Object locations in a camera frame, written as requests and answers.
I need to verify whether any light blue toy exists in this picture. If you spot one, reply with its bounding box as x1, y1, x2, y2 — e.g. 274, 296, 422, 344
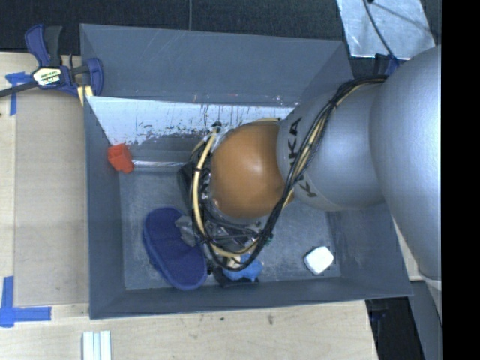
222, 253, 264, 283

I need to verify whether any red plastic block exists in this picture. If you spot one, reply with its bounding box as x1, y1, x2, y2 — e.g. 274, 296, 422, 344
106, 142, 135, 175

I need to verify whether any white cube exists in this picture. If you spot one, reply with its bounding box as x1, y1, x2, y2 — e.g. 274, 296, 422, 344
303, 245, 335, 276

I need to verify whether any pale wood board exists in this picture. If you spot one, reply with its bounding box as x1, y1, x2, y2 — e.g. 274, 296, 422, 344
13, 88, 91, 308

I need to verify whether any grey metal bin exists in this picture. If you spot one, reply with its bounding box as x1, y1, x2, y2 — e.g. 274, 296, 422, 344
79, 23, 414, 320

